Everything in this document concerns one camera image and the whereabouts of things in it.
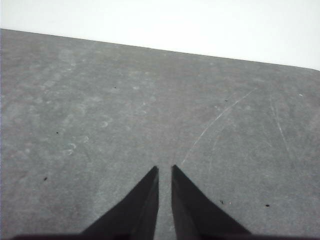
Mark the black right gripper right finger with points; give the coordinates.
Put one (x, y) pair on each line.
(192, 212)

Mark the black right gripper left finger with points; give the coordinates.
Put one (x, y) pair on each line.
(140, 212)

